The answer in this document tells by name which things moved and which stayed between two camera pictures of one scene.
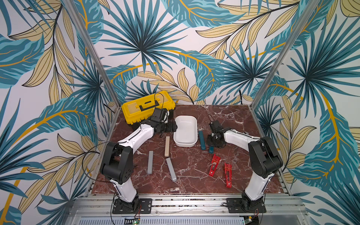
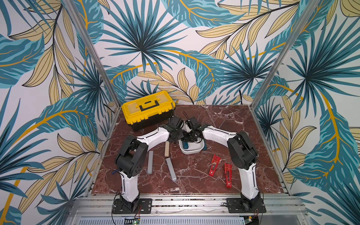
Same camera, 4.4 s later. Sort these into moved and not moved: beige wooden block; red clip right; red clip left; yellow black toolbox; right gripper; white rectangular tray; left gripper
Moved: right gripper; left gripper; white rectangular tray
Not moved: yellow black toolbox; red clip left; red clip right; beige wooden block
